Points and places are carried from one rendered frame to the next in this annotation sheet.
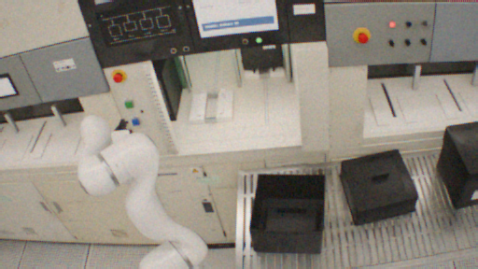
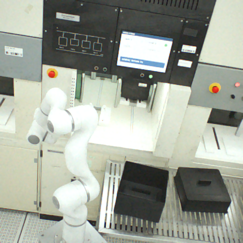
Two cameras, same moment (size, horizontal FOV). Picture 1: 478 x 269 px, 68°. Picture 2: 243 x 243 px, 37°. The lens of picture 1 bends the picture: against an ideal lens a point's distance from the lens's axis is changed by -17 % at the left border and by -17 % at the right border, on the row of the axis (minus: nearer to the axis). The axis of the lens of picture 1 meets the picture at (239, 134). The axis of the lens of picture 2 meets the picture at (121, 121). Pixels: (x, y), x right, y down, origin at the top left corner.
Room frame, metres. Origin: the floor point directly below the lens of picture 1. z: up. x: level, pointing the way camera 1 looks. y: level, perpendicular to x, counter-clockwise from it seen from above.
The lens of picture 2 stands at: (-0.52, 0.39, 2.43)
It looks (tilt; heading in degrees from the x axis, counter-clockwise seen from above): 36 degrees down; 347
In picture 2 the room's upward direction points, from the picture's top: 10 degrees clockwise
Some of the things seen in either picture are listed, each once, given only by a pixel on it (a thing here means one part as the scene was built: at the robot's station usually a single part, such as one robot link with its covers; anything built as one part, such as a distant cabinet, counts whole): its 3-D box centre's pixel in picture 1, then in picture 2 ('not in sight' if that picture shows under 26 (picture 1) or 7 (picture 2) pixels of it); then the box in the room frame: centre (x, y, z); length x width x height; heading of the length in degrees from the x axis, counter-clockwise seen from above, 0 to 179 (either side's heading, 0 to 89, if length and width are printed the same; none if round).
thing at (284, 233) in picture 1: (289, 214); (141, 191); (0.94, -0.13, 0.85); 0.28 x 0.28 x 0.17; 73
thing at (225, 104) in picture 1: (211, 106); (96, 114); (1.64, 0.10, 0.89); 0.22 x 0.21 x 0.04; 171
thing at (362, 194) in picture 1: (378, 183); (202, 187); (0.99, -0.55, 0.83); 0.29 x 0.29 x 0.13; 88
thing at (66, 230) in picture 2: not in sight; (73, 228); (0.66, 0.27, 0.85); 0.19 x 0.19 x 0.18
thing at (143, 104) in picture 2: (263, 64); (133, 97); (1.91, -0.21, 0.89); 0.22 x 0.21 x 0.04; 171
